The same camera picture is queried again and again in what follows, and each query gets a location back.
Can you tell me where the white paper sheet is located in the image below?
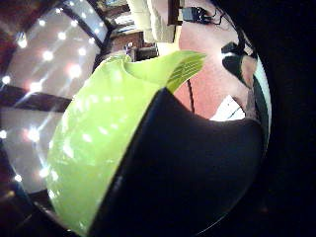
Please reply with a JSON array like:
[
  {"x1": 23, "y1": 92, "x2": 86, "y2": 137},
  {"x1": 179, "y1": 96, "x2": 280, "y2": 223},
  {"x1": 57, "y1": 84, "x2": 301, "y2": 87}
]
[{"x1": 209, "y1": 94, "x2": 247, "y2": 122}]

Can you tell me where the thin black cable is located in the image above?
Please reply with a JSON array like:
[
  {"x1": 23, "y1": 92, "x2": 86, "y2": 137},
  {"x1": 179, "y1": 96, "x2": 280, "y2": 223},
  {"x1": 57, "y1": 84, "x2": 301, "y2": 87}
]
[{"x1": 186, "y1": 78, "x2": 196, "y2": 115}]

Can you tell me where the beige cushioned chair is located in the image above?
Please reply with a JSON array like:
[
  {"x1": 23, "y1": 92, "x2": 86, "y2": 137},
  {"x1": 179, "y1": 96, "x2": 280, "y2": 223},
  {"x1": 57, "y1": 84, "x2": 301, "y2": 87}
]
[{"x1": 125, "y1": 0, "x2": 179, "y2": 44}]

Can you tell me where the small black device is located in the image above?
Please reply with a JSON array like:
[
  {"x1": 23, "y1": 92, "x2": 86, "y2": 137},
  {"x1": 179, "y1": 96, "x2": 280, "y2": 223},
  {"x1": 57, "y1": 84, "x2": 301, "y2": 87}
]
[{"x1": 181, "y1": 6, "x2": 222, "y2": 26}]

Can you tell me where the dark wooden cabinet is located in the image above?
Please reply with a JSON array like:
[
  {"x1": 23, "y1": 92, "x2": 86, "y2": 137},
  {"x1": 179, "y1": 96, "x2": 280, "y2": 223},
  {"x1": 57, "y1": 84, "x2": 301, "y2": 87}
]
[{"x1": 104, "y1": 9, "x2": 159, "y2": 63}]

